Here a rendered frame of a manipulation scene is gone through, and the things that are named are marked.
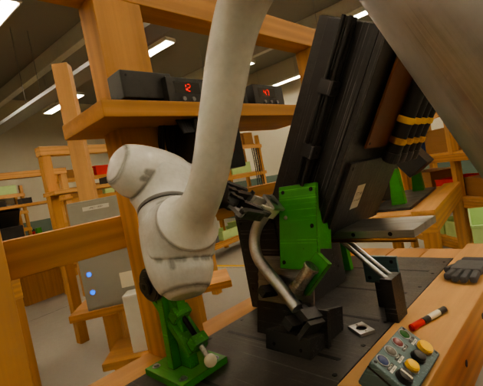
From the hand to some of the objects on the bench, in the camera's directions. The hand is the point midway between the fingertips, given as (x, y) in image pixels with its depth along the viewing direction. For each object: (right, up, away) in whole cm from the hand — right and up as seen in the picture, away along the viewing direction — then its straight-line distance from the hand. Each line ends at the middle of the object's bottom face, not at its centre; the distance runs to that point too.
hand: (264, 207), depth 90 cm
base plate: (+17, -32, +10) cm, 38 cm away
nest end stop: (+10, -30, -10) cm, 33 cm away
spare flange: (+23, -30, -5) cm, 38 cm away
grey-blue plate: (+34, -27, +5) cm, 44 cm away
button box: (+25, -34, -24) cm, 48 cm away
